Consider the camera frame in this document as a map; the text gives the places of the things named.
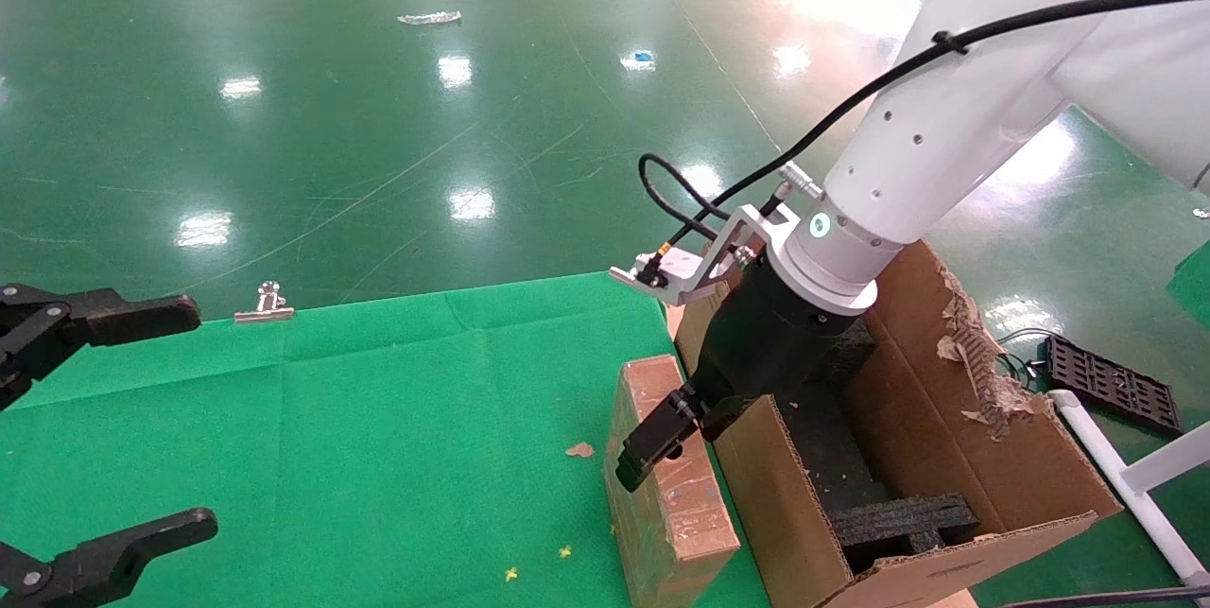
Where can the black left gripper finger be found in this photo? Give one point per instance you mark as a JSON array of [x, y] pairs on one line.
[[142, 540], [142, 317]]

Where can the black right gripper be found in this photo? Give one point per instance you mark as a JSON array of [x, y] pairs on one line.
[[766, 343]]

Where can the small brown cardboard box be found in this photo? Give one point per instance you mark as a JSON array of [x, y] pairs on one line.
[[690, 532]]

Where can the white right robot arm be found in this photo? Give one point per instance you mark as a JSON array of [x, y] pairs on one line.
[[945, 116]]

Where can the small cardboard scrap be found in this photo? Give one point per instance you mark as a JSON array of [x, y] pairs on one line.
[[580, 449]]

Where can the large open cardboard carton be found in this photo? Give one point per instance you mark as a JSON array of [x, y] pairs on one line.
[[785, 513]]

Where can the black foam base sheet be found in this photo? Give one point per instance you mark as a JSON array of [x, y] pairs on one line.
[[832, 447]]

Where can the black foam block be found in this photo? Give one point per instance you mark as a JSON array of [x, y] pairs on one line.
[[855, 348], [907, 521]]

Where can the green cloth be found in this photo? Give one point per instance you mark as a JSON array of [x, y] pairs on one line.
[[378, 447], [1196, 286]]

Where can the silver floor litter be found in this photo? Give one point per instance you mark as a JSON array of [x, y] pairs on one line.
[[430, 18]]

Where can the black plastic grid tray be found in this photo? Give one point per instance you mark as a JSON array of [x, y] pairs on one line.
[[1111, 381]]

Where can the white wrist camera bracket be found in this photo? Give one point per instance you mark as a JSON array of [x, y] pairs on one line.
[[704, 272]]

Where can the white pipe frame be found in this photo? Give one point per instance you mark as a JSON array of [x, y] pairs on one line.
[[1130, 485]]

